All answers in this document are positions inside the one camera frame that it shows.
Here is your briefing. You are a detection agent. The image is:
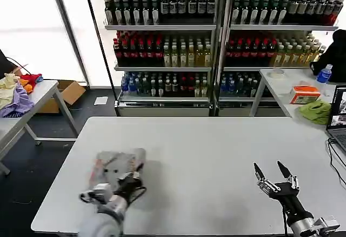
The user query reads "brown cardboard box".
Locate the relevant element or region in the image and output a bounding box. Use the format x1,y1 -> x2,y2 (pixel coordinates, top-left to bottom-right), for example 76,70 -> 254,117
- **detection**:
37,80 -> 87,114

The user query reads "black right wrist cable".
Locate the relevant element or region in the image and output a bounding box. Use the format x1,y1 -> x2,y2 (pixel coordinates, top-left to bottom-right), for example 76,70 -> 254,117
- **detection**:
282,203 -> 289,235

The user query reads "cream cloth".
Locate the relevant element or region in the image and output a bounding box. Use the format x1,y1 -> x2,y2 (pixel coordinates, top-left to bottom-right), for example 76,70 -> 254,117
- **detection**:
0,73 -> 21,110

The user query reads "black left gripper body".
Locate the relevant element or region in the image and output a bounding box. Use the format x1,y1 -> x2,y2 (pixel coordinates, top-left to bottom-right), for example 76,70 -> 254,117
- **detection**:
114,176 -> 144,204

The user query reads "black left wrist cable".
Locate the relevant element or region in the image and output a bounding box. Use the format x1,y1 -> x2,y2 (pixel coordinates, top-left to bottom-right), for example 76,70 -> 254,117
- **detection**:
129,185 -> 148,203

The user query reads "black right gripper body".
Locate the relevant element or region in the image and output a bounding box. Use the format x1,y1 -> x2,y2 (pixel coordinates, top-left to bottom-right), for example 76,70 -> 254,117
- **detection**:
272,181 -> 314,223

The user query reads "white desk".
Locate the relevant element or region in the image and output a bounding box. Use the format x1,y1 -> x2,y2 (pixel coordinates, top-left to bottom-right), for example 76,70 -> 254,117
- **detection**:
248,68 -> 346,133

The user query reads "metal shelf with bottles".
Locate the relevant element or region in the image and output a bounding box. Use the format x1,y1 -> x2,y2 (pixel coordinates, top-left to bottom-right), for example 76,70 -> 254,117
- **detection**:
216,0 -> 340,117
103,0 -> 220,117

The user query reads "grey printed t-shirt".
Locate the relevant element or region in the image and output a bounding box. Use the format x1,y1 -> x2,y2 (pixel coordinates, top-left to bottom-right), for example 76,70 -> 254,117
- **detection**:
85,147 -> 148,192

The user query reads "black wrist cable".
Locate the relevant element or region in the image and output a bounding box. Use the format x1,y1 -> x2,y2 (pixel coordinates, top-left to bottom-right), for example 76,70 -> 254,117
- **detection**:
129,185 -> 148,203
282,203 -> 289,235

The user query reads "white tape roll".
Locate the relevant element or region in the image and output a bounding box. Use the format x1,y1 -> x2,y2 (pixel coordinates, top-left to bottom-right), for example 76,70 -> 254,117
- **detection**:
270,68 -> 287,79

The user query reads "person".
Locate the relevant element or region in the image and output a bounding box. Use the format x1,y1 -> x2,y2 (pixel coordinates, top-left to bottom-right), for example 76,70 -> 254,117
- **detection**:
309,29 -> 346,83

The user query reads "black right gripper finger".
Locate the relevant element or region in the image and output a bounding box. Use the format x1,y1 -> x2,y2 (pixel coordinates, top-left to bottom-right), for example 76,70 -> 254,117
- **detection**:
276,160 -> 300,190
252,162 -> 280,195

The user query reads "grey side table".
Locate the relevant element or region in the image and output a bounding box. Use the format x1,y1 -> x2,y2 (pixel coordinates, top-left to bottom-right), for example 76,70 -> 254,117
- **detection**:
0,80 -> 79,176

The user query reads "black fabric item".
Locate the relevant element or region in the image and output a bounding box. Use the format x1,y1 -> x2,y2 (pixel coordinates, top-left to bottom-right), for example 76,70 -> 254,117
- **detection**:
0,48 -> 28,80

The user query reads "red orange cloth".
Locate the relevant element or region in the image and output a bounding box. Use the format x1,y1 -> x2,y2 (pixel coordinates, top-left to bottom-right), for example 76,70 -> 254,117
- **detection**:
19,73 -> 44,94

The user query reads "grey window frame post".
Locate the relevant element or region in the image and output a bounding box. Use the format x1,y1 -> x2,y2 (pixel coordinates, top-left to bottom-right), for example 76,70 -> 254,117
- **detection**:
48,0 -> 91,88

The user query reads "black stand pole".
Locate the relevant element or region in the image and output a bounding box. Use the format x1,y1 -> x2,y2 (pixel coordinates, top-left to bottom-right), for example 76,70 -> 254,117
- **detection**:
81,0 -> 120,116

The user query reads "green cloth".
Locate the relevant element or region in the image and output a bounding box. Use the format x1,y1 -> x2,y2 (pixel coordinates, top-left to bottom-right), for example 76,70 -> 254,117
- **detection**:
298,99 -> 332,126

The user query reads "blue water bottle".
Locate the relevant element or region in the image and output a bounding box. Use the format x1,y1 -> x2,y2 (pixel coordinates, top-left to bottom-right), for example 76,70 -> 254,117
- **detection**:
316,63 -> 334,84

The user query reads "black laptop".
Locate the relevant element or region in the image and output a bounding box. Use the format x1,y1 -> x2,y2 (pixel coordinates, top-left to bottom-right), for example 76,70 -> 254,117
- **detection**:
325,85 -> 346,154

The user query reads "orange tissue box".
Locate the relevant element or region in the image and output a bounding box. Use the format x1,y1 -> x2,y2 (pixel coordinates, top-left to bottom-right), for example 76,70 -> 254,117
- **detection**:
289,85 -> 322,105

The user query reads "purple cloth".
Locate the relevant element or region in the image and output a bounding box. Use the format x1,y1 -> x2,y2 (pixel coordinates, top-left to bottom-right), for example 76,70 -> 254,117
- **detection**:
0,82 -> 36,118

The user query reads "black laptop cable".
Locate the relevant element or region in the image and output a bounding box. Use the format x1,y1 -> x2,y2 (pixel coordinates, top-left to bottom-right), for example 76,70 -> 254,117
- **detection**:
327,137 -> 346,189

